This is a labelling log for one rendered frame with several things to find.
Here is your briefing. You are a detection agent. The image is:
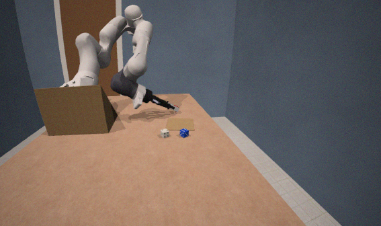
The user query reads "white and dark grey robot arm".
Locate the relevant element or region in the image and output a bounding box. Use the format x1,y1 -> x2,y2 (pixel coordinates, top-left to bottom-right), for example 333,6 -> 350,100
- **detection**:
61,5 -> 153,109

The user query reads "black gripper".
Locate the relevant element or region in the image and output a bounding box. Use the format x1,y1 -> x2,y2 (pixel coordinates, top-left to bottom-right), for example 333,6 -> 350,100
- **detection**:
142,89 -> 179,112

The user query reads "white die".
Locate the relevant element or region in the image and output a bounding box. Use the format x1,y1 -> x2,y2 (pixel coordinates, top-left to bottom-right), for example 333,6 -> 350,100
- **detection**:
161,128 -> 169,138

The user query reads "blue die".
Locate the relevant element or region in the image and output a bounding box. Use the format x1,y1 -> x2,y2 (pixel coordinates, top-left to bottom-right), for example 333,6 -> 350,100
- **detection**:
180,128 -> 189,138

